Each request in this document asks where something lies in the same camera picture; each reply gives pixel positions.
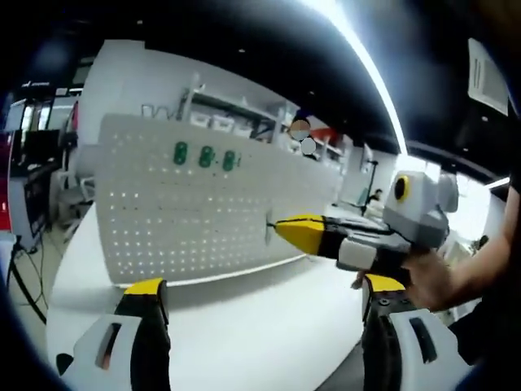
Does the person's right hand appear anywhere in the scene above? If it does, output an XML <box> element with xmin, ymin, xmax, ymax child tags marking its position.
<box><xmin>352</xmin><ymin>249</ymin><xmax>454</xmax><ymax>314</ymax></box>

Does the black tripod stand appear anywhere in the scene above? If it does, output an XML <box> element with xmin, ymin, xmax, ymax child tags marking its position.
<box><xmin>360</xmin><ymin>160</ymin><xmax>380</xmax><ymax>217</ymax></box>

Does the white perforated mounting plate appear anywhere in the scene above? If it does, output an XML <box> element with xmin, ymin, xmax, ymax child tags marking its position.
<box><xmin>94</xmin><ymin>112</ymin><xmax>345</xmax><ymax>288</ymax></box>

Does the white office chair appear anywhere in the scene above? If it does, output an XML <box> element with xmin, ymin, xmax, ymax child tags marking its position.
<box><xmin>56</xmin><ymin>169</ymin><xmax>97</xmax><ymax>223</ymax></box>

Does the black cable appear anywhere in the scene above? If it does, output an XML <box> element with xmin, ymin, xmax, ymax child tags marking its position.
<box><xmin>7</xmin><ymin>235</ymin><xmax>50</xmax><ymax>325</ymax></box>

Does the white ceiling air conditioner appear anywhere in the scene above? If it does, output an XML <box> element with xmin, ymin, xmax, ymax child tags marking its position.
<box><xmin>466</xmin><ymin>37</ymin><xmax>510</xmax><ymax>116</ymax></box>

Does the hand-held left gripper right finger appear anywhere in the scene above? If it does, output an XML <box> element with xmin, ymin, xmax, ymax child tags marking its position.
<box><xmin>361</xmin><ymin>273</ymin><xmax>477</xmax><ymax>391</ymax></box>

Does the ceiling light strip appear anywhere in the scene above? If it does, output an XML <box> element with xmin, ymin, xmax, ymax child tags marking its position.
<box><xmin>300</xmin><ymin>0</ymin><xmax>410</xmax><ymax>158</ymax></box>

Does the red screen monitor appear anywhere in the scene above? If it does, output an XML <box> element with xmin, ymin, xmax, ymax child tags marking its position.
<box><xmin>0</xmin><ymin>134</ymin><xmax>13</xmax><ymax>235</ymax></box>

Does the white metal shelf rack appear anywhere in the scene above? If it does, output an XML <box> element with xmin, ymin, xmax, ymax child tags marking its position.
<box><xmin>178</xmin><ymin>72</ymin><xmax>302</xmax><ymax>143</ymax></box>

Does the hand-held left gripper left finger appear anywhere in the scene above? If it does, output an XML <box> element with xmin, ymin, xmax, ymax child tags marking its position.
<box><xmin>60</xmin><ymin>278</ymin><xmax>172</xmax><ymax>391</ymax></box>

